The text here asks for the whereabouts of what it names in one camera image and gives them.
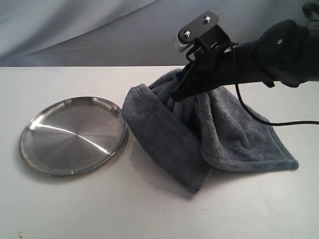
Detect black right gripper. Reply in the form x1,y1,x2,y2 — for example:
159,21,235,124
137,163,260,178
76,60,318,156
170,41,274,102

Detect grey fluffy towel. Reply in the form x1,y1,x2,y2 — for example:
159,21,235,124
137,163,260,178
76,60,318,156
122,69,299,194

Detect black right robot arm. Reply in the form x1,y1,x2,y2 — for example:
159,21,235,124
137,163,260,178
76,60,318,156
170,10,319,102

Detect round stainless steel plate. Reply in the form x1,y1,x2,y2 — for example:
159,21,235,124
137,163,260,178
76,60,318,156
19,97,128,177

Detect grey backdrop cloth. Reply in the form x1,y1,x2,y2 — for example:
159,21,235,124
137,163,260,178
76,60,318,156
0,0,311,67

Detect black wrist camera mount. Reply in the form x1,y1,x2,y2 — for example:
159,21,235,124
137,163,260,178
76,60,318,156
174,10,230,53

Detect black camera cable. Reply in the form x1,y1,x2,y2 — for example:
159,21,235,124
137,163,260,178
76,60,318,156
184,41,319,126

